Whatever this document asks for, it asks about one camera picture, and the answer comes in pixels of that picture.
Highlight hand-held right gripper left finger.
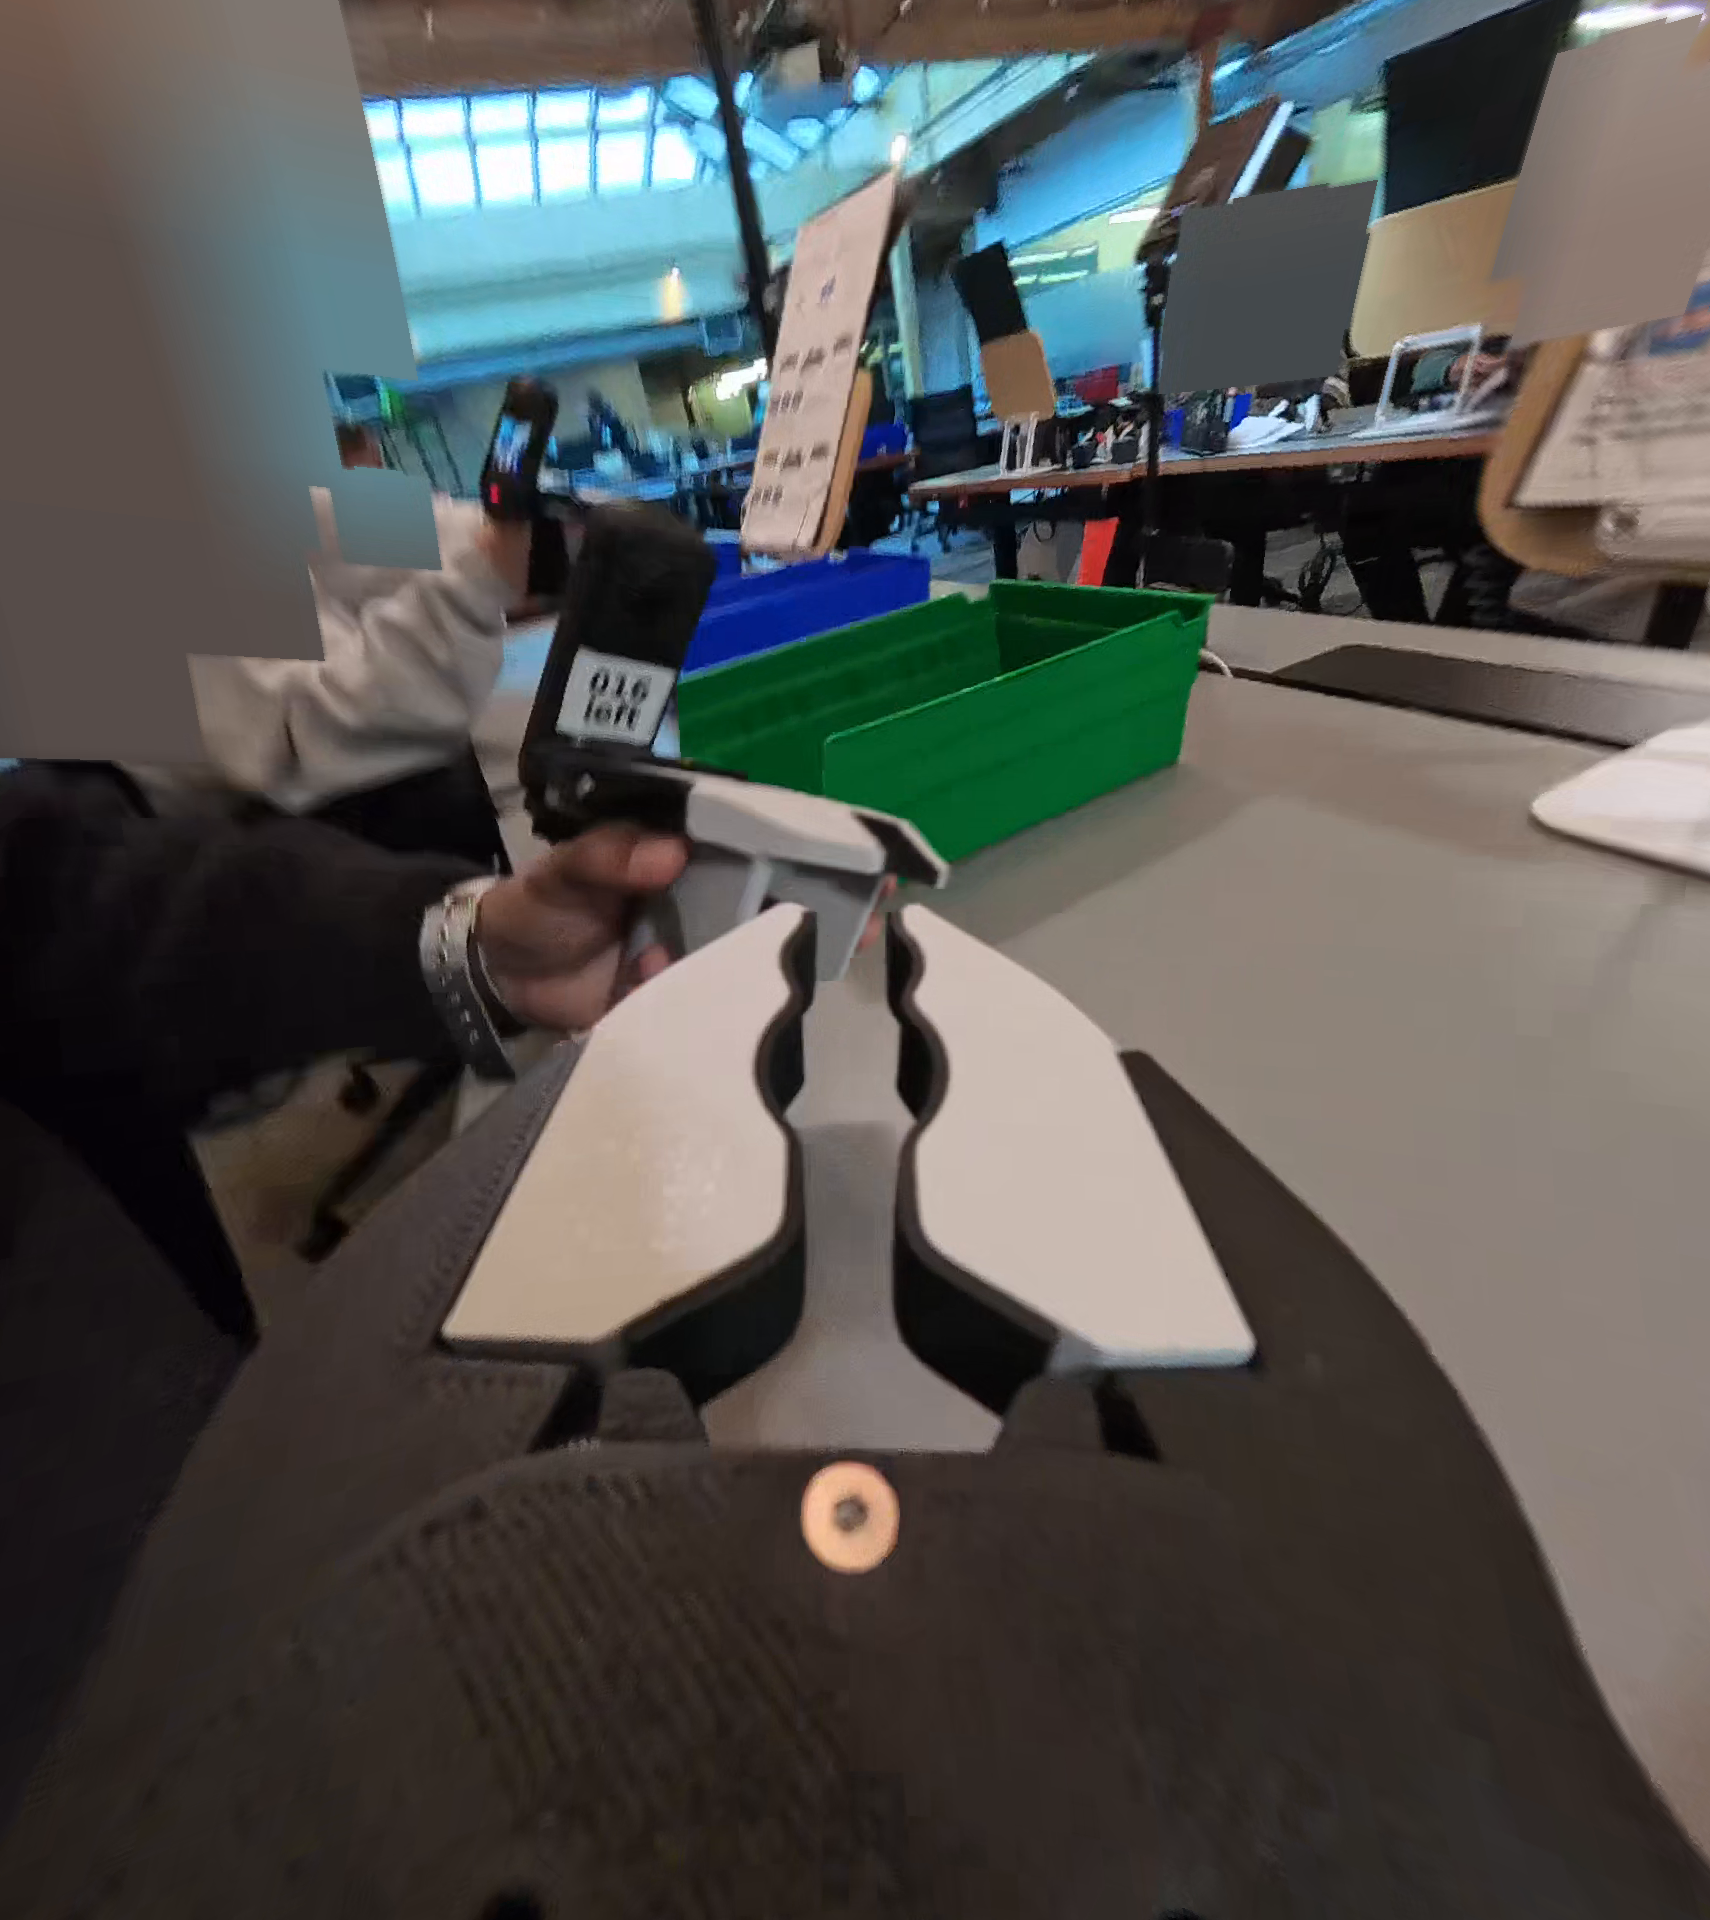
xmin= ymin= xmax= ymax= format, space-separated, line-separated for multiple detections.
xmin=438 ymin=899 xmax=816 ymax=1373

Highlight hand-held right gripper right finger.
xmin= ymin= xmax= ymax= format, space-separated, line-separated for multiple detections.
xmin=883 ymin=899 xmax=1260 ymax=1382

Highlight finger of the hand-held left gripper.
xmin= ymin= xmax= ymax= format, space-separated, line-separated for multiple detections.
xmin=854 ymin=809 xmax=952 ymax=890
xmin=681 ymin=771 xmax=898 ymax=983

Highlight green plastic bin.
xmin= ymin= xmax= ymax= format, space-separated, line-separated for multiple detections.
xmin=673 ymin=582 xmax=1218 ymax=863

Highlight person's left forearm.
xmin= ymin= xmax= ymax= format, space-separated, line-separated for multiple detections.
xmin=0 ymin=755 xmax=497 ymax=1112

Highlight grey desk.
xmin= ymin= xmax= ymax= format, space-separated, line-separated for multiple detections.
xmin=493 ymin=576 xmax=1710 ymax=1920

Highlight black desk mat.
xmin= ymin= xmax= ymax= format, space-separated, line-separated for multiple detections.
xmin=1265 ymin=644 xmax=1710 ymax=751

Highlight person's left hand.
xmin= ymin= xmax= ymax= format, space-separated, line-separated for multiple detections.
xmin=471 ymin=823 xmax=691 ymax=1038

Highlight blue plastic bin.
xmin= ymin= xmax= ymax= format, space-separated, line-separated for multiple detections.
xmin=681 ymin=541 xmax=935 ymax=677

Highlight black office chair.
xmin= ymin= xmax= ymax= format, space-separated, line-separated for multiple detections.
xmin=296 ymin=1049 xmax=459 ymax=1259

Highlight silver wristwatch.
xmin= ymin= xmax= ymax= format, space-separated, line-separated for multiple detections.
xmin=415 ymin=876 xmax=527 ymax=1082

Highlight printed cardboard sign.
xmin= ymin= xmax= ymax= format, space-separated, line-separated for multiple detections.
xmin=738 ymin=168 xmax=902 ymax=560

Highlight black pole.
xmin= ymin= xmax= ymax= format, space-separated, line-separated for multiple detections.
xmin=689 ymin=0 xmax=781 ymax=361

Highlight long wooden work table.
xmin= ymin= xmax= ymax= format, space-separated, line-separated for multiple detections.
xmin=905 ymin=420 xmax=1510 ymax=601

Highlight white sign stand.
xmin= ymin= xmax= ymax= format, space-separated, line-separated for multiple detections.
xmin=1530 ymin=576 xmax=1710 ymax=910

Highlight black monitor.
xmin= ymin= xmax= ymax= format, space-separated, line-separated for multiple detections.
xmin=1379 ymin=0 xmax=1583 ymax=211

